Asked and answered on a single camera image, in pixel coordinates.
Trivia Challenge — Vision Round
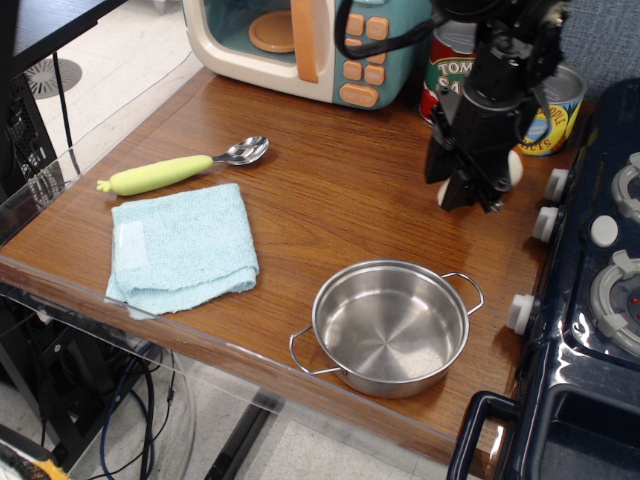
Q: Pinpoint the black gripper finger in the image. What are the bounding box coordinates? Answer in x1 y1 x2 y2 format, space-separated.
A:
439 167 483 211
425 140 461 184

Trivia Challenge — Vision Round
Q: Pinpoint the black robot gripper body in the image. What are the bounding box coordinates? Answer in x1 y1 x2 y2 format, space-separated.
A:
431 20 563 213

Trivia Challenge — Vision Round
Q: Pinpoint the white toy mushroom brown cap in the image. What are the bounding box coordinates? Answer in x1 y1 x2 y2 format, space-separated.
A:
437 149 524 207

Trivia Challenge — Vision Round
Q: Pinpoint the tomato sauce toy can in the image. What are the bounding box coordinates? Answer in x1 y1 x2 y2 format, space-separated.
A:
420 21 477 125

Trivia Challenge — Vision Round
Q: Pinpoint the white stove knob middle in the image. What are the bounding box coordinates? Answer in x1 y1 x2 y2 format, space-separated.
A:
532 207 559 243

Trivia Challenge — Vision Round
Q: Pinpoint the white stove knob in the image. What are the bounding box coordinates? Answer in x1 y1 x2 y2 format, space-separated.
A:
532 207 559 243
506 294 535 335
545 168 569 203

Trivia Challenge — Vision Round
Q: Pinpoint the pineapple slices toy can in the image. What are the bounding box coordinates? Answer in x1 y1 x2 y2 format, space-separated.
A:
518 64 586 157

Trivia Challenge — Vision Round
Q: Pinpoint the white stove knob upper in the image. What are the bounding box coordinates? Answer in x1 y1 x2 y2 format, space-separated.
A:
545 168 569 203

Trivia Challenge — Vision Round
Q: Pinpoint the white stove knob lower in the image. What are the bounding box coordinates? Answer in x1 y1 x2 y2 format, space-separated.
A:
506 294 535 335

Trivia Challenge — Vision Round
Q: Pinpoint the stainless steel pot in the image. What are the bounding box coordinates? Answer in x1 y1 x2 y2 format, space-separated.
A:
308 259 485 399

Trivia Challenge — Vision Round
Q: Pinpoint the teal cream toy microwave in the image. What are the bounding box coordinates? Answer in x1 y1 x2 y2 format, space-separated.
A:
183 1 427 110

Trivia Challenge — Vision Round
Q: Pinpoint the dark blue toy stove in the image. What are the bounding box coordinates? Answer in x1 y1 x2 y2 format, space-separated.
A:
448 79 639 479

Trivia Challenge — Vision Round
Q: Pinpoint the light blue folded cloth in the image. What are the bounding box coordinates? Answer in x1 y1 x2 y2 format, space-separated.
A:
106 183 259 320

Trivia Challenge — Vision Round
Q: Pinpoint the black computer case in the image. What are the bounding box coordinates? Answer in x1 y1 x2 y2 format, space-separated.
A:
1 74 64 202

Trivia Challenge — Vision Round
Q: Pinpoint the black desk at left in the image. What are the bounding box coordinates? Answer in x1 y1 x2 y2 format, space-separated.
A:
1 0 124 79

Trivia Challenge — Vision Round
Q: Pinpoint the yellow fuzzy object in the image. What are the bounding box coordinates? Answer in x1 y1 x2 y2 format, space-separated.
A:
1 441 69 480

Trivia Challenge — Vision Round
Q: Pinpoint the spoon with green handle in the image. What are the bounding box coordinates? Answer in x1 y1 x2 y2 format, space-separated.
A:
96 136 270 196

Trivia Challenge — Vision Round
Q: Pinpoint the blue cable under table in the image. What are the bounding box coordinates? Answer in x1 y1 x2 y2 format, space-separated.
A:
98 355 156 480

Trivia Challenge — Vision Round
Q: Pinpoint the black cable under table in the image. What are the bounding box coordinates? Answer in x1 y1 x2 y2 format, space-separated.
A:
84 349 177 480

